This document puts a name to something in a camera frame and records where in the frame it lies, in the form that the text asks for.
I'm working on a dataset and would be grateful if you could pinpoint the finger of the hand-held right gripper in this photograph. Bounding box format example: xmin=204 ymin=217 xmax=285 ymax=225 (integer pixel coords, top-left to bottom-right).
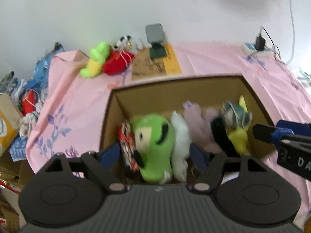
xmin=252 ymin=123 xmax=311 ymax=146
xmin=277 ymin=120 xmax=311 ymax=136

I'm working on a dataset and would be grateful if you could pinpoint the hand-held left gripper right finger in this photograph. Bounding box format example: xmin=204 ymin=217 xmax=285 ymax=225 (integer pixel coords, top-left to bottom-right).
xmin=190 ymin=143 xmax=270 ymax=195

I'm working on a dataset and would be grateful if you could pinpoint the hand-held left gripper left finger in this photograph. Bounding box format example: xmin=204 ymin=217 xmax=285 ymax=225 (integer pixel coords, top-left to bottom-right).
xmin=38 ymin=143 xmax=128 ymax=195

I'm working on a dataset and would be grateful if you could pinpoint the teal and white plush toy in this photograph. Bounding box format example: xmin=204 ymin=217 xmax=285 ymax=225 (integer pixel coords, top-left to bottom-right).
xmin=170 ymin=110 xmax=192 ymax=183

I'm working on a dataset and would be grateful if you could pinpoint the pale pink plush toy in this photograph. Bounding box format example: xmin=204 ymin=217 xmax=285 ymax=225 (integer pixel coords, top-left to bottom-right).
xmin=182 ymin=100 xmax=225 ymax=153

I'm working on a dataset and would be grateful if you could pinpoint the yellow and black plush toy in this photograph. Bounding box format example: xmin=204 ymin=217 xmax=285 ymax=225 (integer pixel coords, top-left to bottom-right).
xmin=210 ymin=116 xmax=249 ymax=157

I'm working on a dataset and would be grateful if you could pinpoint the green round smiling plush toy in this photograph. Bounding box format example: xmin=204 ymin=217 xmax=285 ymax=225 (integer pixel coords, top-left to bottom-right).
xmin=129 ymin=114 xmax=176 ymax=184

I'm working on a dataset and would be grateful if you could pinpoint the teal plaid plush toy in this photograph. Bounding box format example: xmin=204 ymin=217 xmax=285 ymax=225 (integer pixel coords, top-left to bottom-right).
xmin=220 ymin=95 xmax=253 ymax=129

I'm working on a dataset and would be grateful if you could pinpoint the brown cardboard box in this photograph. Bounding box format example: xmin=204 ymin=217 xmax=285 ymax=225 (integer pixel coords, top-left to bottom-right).
xmin=99 ymin=74 xmax=276 ymax=185

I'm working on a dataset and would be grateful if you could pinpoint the white knitted soft toy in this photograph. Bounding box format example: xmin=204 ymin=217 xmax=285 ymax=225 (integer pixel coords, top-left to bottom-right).
xmin=19 ymin=102 xmax=40 ymax=139

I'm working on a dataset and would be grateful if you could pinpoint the pink floral bedsheet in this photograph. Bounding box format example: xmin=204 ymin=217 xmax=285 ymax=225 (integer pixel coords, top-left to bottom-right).
xmin=25 ymin=41 xmax=311 ymax=224

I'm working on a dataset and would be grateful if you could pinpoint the blue patterned cloth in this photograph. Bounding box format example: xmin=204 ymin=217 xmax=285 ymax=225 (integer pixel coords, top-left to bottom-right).
xmin=10 ymin=136 xmax=31 ymax=162

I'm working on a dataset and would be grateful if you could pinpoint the red plush toy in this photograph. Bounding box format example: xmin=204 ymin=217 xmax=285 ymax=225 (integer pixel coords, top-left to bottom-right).
xmin=102 ymin=50 xmax=135 ymax=75

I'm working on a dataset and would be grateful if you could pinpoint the white power strip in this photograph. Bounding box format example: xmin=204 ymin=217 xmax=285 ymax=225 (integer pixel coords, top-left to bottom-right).
xmin=241 ymin=42 xmax=274 ymax=55

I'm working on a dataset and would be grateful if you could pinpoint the black charger plug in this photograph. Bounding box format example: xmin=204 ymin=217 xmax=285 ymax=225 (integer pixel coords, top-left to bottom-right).
xmin=255 ymin=34 xmax=266 ymax=51

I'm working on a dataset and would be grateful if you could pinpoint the red cloth bag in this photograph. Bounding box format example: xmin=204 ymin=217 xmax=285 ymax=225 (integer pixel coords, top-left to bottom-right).
xmin=21 ymin=89 xmax=40 ymax=116

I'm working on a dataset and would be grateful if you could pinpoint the flat cardboard sheet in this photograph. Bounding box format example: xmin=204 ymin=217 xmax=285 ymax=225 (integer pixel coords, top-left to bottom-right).
xmin=131 ymin=44 xmax=183 ymax=77

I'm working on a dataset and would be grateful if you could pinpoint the plain cardboard box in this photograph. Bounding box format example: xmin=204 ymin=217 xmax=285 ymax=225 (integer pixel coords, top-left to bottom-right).
xmin=0 ymin=150 xmax=34 ymax=190

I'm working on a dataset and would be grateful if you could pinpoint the green frog plush toy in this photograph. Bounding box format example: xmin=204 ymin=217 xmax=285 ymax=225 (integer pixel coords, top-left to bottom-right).
xmin=80 ymin=42 xmax=112 ymax=78

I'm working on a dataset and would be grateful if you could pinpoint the cardboard box with orange print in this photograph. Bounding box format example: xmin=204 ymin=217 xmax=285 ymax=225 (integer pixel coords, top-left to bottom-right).
xmin=0 ymin=93 xmax=22 ymax=156

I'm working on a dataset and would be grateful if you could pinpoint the blue plastic bag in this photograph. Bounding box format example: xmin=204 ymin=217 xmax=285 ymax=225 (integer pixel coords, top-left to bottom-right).
xmin=25 ymin=42 xmax=65 ymax=90

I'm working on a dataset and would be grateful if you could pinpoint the dark green phone stand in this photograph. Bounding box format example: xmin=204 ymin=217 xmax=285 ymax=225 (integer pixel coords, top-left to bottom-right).
xmin=149 ymin=42 xmax=166 ymax=59

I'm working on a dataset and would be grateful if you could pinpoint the black and white panda plush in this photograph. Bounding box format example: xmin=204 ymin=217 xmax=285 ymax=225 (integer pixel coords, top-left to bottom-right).
xmin=112 ymin=35 xmax=145 ymax=52

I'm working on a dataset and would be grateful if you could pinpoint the cardboard box with red print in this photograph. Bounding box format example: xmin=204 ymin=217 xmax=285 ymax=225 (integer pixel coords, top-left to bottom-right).
xmin=0 ymin=187 xmax=25 ymax=233

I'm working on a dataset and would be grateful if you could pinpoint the grey patterned bag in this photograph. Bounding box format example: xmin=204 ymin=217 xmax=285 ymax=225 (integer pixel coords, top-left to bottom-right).
xmin=0 ymin=71 xmax=27 ymax=97

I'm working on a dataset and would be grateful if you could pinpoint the white cable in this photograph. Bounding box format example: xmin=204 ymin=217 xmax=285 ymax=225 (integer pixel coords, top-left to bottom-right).
xmin=287 ymin=0 xmax=295 ymax=65

